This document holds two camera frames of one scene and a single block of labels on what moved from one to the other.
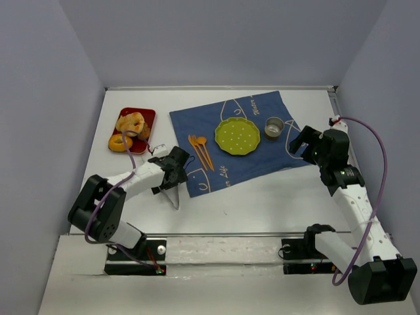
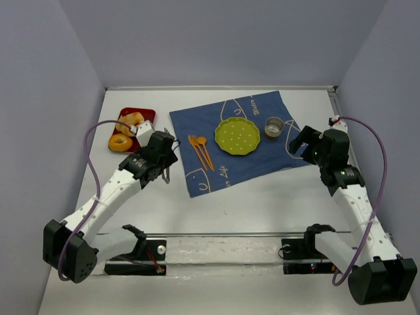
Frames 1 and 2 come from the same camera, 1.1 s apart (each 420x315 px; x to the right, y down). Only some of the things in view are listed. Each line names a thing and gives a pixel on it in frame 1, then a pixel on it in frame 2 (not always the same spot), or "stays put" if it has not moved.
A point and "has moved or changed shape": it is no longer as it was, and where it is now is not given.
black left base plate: (149, 257) stays put
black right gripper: (308, 141) stays put
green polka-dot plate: (237, 136) stays put
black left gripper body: (168, 183) to (169, 161)
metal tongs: (172, 194) has moved or changed shape
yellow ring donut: (116, 142) stays put
